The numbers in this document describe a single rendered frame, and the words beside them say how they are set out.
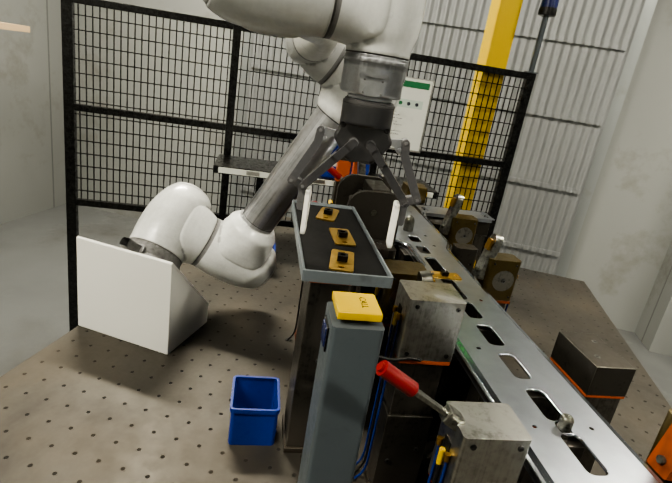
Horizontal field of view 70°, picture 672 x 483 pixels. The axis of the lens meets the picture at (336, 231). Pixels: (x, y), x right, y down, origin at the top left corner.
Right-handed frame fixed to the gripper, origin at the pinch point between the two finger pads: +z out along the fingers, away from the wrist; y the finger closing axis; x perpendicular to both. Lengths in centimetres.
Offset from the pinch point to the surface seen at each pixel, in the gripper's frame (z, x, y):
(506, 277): 21, 47, 45
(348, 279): 5.5, -5.8, 1.3
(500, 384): 21.1, -2.6, 29.2
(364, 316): 5.6, -16.1, 3.6
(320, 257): 5.2, 0.4, -3.5
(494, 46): -42, 152, 53
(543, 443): 21.2, -15.3, 31.7
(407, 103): -14, 142, 20
